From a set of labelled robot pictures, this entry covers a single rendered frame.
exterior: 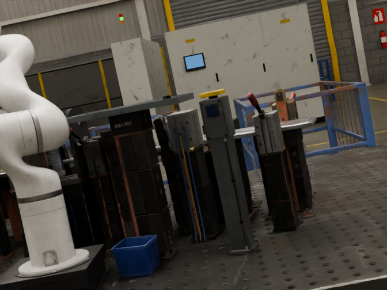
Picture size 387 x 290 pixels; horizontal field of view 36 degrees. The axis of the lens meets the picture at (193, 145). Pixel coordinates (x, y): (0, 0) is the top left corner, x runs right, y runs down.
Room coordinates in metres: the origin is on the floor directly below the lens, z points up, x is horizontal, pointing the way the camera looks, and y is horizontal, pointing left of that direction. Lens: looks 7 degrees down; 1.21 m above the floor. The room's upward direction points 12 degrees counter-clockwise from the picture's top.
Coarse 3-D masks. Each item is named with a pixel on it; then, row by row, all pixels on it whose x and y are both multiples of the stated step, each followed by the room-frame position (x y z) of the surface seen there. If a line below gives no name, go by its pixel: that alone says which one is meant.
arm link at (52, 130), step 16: (0, 48) 1.81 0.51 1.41; (16, 48) 1.80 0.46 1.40; (32, 48) 1.85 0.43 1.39; (0, 64) 1.73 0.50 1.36; (16, 64) 1.75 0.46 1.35; (0, 80) 1.68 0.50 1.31; (16, 80) 1.68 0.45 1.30; (0, 96) 1.65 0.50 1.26; (16, 96) 1.64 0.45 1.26; (32, 96) 1.62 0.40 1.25; (32, 112) 1.55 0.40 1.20; (48, 112) 1.56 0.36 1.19; (48, 128) 1.54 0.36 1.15; (64, 128) 1.57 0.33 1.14; (48, 144) 1.55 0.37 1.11
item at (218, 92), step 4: (208, 92) 1.61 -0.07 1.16; (212, 92) 1.60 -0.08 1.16; (216, 92) 1.60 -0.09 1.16; (220, 92) 1.60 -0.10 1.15; (224, 92) 1.64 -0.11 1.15; (200, 96) 1.61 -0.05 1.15; (204, 96) 1.61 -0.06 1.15; (208, 96) 1.61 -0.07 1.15; (212, 96) 1.62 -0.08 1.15; (216, 96) 1.62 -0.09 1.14
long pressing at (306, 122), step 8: (288, 120) 1.98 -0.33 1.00; (296, 120) 1.93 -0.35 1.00; (304, 120) 1.88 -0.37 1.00; (312, 120) 1.87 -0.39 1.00; (240, 128) 2.04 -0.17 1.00; (248, 128) 1.98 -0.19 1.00; (288, 128) 1.81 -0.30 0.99; (296, 128) 1.80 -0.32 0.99; (240, 136) 1.86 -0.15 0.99; (248, 136) 1.85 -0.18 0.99; (0, 176) 2.15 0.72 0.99
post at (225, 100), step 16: (224, 96) 1.63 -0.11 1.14; (224, 112) 1.59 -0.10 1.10; (208, 128) 1.61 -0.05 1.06; (224, 128) 1.59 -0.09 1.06; (224, 144) 1.60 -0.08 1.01; (224, 160) 1.60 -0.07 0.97; (224, 176) 1.61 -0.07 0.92; (240, 176) 1.64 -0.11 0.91; (224, 192) 1.61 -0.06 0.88; (240, 192) 1.60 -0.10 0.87; (224, 208) 1.61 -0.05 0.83; (240, 208) 1.60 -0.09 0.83; (240, 224) 1.60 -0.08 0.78; (240, 240) 1.60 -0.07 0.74
